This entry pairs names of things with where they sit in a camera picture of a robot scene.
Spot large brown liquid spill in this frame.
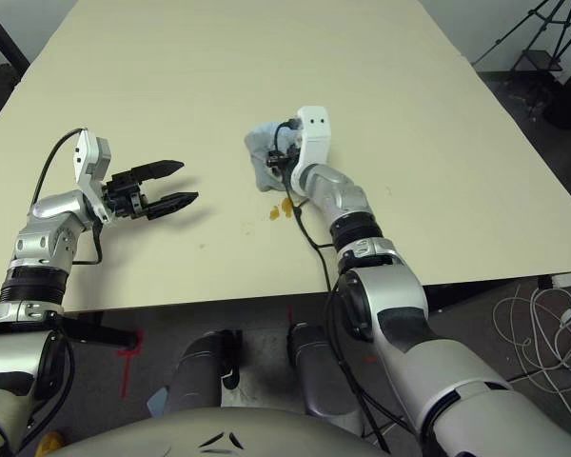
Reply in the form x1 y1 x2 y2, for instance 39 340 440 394
267 197 296 221

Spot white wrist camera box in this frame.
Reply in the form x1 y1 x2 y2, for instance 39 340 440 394
71 129 114 225
289 105 334 191

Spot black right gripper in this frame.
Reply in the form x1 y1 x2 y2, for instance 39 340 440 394
266 141 301 169

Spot grey robot left leg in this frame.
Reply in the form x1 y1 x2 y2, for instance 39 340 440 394
164 328 243 415

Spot blue-grey paper scrap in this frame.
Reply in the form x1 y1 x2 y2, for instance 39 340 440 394
146 387 170 418

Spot grey robot right leg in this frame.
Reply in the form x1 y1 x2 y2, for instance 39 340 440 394
287 322 367 425

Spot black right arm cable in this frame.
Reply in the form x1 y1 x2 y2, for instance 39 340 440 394
271 119 410 456

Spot black metal frame bar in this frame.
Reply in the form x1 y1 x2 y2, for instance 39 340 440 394
0 0 32 70

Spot yellow object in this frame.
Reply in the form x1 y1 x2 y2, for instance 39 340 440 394
37 430 63 457

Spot fluffy blue rag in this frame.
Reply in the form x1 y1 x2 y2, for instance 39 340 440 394
244 118 302 192

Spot grey robot torso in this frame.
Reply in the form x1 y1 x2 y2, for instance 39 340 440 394
51 407 386 457

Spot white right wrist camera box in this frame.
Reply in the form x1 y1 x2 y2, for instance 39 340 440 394
289 105 334 191

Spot white cable tangle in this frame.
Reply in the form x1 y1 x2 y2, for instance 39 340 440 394
492 280 571 425

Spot grey robot leg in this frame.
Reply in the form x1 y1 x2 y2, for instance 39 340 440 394
164 328 243 415
287 322 367 425

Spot black tripod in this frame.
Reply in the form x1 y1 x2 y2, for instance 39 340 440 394
473 0 571 72

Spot black bag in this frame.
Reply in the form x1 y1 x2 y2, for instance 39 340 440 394
541 88 571 129

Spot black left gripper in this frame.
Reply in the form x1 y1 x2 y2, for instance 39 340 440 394
100 159 200 222

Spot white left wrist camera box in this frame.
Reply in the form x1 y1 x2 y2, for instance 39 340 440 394
71 129 114 225

